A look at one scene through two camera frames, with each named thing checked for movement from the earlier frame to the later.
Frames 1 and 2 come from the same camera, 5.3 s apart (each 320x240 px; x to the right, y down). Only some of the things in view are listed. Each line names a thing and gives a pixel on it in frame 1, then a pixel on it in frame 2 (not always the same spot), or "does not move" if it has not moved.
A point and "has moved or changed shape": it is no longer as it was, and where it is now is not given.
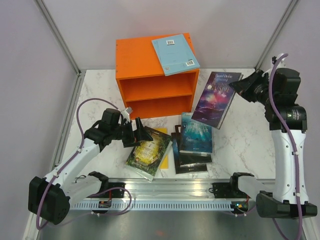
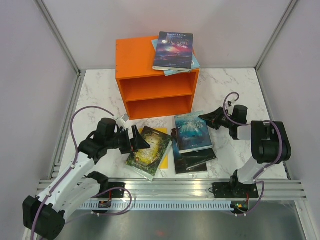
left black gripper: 141,134 to 138,142
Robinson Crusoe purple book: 214,97 to 174,52
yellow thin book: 165,165 does not move
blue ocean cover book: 196,137 has moved or changed shape
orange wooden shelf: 146,90 does not move
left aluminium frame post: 46,14 does not move
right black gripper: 244,86 to 212,118
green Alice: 147,158 does not move
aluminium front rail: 87,188 does not move
